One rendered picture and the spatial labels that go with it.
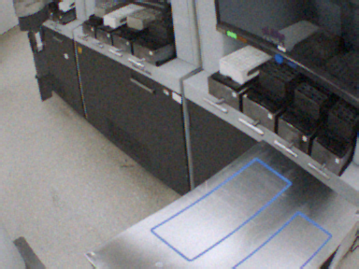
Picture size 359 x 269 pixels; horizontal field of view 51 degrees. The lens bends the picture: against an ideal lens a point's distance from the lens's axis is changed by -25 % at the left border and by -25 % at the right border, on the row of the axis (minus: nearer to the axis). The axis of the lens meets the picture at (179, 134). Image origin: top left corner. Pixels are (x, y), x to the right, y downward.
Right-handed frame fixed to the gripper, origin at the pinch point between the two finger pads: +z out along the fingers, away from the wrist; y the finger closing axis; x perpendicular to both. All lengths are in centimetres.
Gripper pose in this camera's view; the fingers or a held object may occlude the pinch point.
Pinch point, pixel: (44, 85)
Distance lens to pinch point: 93.4
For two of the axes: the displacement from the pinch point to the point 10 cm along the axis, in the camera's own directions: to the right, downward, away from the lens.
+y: 4.8, 5.3, -7.0
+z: 0.9, 7.6, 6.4
